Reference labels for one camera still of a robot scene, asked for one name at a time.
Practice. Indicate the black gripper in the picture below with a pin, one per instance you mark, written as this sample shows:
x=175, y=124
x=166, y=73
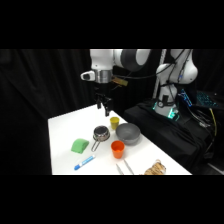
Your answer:
x=102, y=90

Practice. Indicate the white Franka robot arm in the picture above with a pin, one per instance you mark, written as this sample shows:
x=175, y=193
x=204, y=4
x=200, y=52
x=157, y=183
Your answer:
x=103, y=60

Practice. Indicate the blue pen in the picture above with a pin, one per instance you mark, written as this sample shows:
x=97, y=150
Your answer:
x=84, y=162

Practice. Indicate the yellow plastic cup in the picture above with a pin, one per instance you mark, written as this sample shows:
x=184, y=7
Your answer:
x=114, y=122

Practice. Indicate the metal strainer cup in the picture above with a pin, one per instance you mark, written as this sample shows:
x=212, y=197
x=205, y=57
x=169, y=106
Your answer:
x=100, y=134

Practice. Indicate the gray bowl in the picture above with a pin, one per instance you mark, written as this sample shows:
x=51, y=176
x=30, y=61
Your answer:
x=128, y=133

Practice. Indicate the orange plastic cup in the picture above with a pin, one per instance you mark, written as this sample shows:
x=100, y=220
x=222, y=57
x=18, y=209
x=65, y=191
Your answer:
x=117, y=149

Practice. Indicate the green curved block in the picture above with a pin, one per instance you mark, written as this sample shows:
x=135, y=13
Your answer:
x=79, y=145

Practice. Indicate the black robot stand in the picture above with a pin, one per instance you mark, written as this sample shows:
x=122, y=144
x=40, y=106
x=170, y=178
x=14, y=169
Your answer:
x=173, y=133

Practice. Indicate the tiger plush toy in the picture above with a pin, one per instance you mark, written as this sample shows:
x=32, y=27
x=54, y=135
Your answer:
x=155, y=168

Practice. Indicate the blue lit keyboard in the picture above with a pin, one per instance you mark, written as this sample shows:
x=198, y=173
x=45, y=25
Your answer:
x=205, y=99

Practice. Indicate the tan wrist camera mount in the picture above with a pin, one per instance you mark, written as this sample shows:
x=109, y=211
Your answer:
x=119, y=81

